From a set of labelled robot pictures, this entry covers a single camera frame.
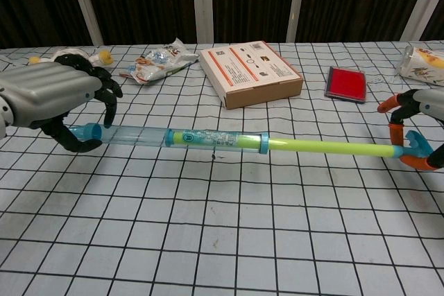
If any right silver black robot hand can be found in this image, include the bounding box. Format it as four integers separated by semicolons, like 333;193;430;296
377;88;444;172

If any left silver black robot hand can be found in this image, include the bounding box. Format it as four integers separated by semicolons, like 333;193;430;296
0;53;123;153

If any blue and yellow water pump toy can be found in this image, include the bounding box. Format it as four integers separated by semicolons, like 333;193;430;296
67;122;434;168

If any clear bottle yellow label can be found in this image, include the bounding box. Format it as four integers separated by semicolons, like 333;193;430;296
395;44;444;87

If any white black plush toy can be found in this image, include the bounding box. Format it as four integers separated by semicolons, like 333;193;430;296
28;47;114;67

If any red ink pad case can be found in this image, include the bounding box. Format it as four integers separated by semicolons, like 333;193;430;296
324;66;368;105

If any crumpled silver snack bag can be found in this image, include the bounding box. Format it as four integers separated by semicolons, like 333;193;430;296
119;37;199;86

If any flat cardboard box orange print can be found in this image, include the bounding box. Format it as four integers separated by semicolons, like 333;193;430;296
198;41;304;110

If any checkered white tablecloth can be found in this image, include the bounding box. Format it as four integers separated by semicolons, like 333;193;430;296
0;41;444;296

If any white frame post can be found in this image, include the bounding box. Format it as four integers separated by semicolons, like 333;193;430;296
65;0;105;46
398;0;444;42
285;0;310;43
191;0;214;44

